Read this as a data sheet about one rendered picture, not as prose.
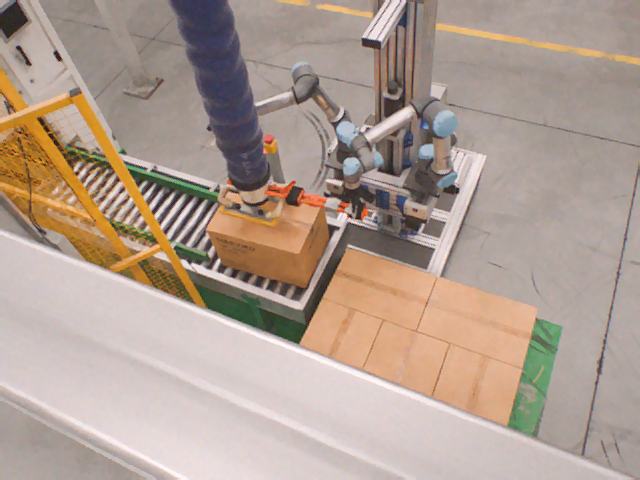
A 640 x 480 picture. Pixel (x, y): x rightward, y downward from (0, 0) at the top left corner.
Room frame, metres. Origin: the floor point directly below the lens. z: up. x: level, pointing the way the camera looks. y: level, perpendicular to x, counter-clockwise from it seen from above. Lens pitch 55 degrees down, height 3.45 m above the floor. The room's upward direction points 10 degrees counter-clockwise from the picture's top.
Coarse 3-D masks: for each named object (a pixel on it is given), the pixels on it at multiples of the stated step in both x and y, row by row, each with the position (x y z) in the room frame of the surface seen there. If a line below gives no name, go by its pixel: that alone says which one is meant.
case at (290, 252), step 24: (216, 216) 2.08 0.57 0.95; (288, 216) 1.98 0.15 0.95; (312, 216) 1.95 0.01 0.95; (216, 240) 1.97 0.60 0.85; (240, 240) 1.89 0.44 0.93; (264, 240) 1.84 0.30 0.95; (288, 240) 1.81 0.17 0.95; (312, 240) 1.86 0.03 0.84; (240, 264) 1.92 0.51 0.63; (264, 264) 1.83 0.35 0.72; (288, 264) 1.75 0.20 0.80; (312, 264) 1.81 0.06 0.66
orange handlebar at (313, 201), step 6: (264, 150) 2.25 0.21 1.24; (228, 180) 2.07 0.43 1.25; (270, 186) 1.97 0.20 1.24; (276, 186) 1.97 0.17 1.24; (264, 192) 1.94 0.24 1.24; (270, 192) 1.93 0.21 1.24; (282, 198) 1.89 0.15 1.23; (312, 198) 1.83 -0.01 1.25; (318, 198) 1.83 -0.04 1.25; (324, 198) 1.83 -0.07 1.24; (312, 204) 1.80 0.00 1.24; (318, 204) 1.79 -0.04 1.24; (324, 204) 1.78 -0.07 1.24; (342, 204) 1.76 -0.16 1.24; (348, 204) 1.75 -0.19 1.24; (336, 210) 1.73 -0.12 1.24; (342, 210) 1.72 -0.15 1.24; (366, 210) 1.70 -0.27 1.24
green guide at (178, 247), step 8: (56, 200) 2.75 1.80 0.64; (112, 224) 2.46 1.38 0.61; (120, 224) 2.42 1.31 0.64; (128, 232) 2.39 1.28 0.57; (136, 232) 2.34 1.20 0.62; (144, 232) 2.31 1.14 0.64; (152, 240) 2.28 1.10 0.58; (168, 240) 2.21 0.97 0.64; (176, 248) 2.17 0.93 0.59; (184, 248) 2.12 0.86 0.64; (192, 248) 2.11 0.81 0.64; (192, 256) 2.10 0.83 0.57; (200, 256) 2.06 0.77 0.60; (208, 256) 2.04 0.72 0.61
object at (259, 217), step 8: (232, 200) 2.03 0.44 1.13; (224, 208) 1.98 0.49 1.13; (232, 208) 1.96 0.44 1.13; (240, 208) 1.95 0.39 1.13; (264, 208) 1.93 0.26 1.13; (240, 216) 1.90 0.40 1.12; (248, 216) 1.89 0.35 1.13; (256, 216) 1.88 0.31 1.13; (264, 216) 1.87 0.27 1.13; (264, 224) 1.82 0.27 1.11; (272, 224) 1.81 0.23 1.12
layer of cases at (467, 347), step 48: (336, 288) 1.68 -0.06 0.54; (384, 288) 1.62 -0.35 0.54; (432, 288) 1.56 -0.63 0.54; (336, 336) 1.36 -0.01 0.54; (384, 336) 1.31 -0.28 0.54; (432, 336) 1.25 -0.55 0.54; (480, 336) 1.20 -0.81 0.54; (528, 336) 1.15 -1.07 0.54; (432, 384) 0.98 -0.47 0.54; (480, 384) 0.93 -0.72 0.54
